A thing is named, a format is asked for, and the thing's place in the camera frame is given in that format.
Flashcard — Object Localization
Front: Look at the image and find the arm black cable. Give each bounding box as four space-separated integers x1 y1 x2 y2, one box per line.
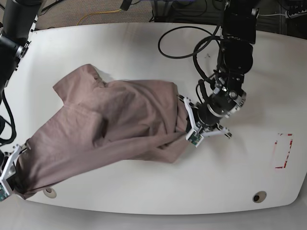
0 91 17 147
157 23 223 83

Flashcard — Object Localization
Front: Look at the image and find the mauve brown T-shirt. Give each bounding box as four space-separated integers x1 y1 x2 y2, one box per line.
14 64 188 199

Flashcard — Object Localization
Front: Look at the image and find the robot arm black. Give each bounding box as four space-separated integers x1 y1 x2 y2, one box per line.
0 0 46 202
179 0 259 147

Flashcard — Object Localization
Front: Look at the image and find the left table cable grommet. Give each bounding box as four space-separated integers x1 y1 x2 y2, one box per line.
43 187 57 199

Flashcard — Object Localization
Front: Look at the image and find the yellow floor cable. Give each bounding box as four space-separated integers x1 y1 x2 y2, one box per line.
77 7 123 26

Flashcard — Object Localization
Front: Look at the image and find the right table cable grommet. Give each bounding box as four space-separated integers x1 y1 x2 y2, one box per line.
252 191 267 203

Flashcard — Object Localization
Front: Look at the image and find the red tape rectangle marker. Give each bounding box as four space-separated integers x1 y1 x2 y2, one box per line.
272 133 294 169

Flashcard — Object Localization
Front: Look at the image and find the white power strip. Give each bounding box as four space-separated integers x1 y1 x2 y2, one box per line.
285 5 307 19

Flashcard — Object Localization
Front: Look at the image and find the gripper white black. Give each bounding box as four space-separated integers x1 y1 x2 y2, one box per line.
178 95 232 147
0 144 27 202

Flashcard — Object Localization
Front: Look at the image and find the table cable grommet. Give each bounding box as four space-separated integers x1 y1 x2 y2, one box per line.
43 187 57 199
252 191 267 203

